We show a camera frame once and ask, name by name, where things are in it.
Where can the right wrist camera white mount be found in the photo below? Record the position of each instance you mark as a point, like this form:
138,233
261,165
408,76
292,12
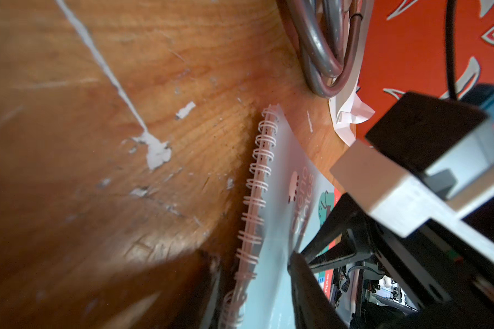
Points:
426,159

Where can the teal steno notes notebook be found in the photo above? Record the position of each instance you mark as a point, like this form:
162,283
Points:
288,201

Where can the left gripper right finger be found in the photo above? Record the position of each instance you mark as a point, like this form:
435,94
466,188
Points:
311,307

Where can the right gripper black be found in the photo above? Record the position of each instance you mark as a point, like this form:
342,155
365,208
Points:
445,277

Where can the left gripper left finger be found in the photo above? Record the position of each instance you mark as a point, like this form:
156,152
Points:
201,308

